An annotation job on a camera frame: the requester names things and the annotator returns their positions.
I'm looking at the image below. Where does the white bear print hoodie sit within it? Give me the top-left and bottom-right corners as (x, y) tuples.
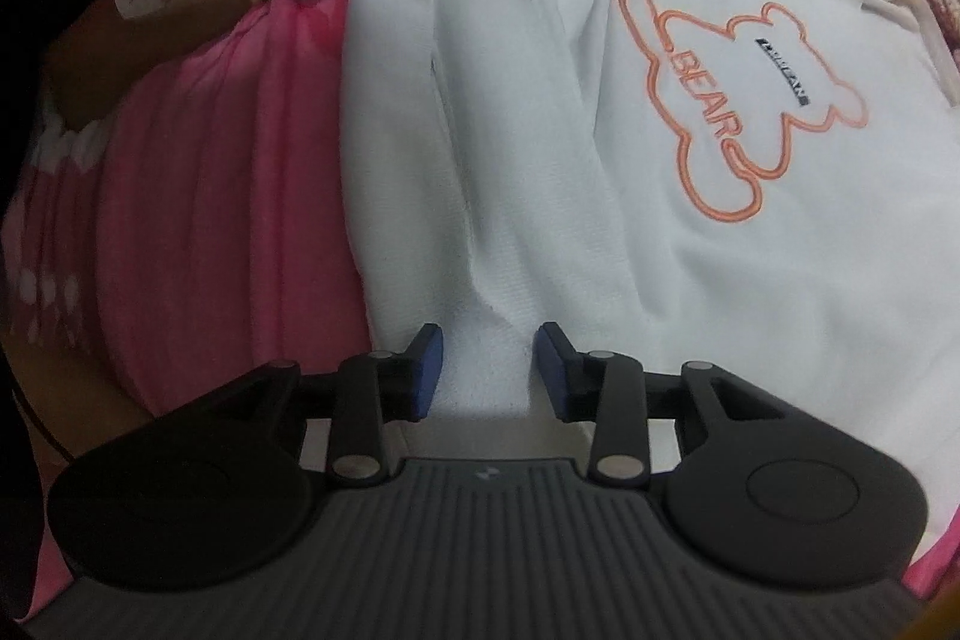
(341, 0), (960, 581)

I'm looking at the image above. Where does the pink floral blanket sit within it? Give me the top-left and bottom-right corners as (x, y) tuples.
(0, 0), (960, 611)

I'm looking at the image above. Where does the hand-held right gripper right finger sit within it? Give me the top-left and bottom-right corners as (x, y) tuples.
(534, 323), (818, 485)

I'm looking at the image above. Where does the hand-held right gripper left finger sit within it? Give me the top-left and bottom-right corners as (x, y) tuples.
(172, 323), (445, 487)

